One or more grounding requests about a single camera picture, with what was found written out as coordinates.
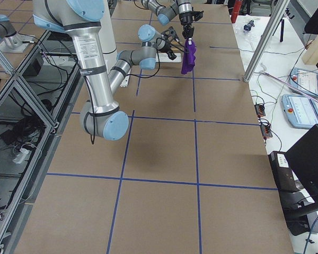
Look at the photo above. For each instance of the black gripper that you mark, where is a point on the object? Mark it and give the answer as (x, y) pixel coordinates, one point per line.
(167, 49)
(186, 18)

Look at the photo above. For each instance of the purple towel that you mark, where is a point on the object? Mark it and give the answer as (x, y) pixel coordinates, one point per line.
(189, 58)

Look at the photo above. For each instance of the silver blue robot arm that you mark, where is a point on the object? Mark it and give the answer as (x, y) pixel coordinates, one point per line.
(81, 20)
(165, 14)

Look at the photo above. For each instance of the red fire extinguisher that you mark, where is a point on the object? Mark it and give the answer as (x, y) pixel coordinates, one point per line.
(236, 10)

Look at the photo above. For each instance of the left orange black usb hub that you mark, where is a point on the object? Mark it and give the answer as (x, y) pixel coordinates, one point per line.
(260, 110)

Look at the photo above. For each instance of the orange black usb hub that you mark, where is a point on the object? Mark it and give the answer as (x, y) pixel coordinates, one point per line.
(265, 127)
(260, 110)

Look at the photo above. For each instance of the right orange black usb hub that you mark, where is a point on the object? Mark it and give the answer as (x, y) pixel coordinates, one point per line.
(265, 127)

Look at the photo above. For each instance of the far teach pendant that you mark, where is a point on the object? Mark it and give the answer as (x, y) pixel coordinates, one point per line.
(305, 81)

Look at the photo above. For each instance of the teach pendant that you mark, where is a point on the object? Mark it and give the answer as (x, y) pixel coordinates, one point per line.
(300, 111)
(305, 81)

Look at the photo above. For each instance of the near teach pendant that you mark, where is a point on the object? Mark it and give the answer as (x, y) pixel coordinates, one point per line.
(300, 111)

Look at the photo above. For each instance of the brown paper table cover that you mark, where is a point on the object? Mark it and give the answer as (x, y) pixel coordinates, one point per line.
(190, 176)

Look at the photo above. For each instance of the black monitor with stand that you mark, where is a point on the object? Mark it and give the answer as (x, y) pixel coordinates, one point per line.
(302, 158)

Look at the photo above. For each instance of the black computer box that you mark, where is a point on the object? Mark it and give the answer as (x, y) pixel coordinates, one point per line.
(282, 173)

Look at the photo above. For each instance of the white power strip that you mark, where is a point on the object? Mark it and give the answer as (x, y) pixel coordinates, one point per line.
(21, 155)

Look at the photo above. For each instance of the aluminium frame post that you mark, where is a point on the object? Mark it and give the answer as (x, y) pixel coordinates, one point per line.
(271, 26)

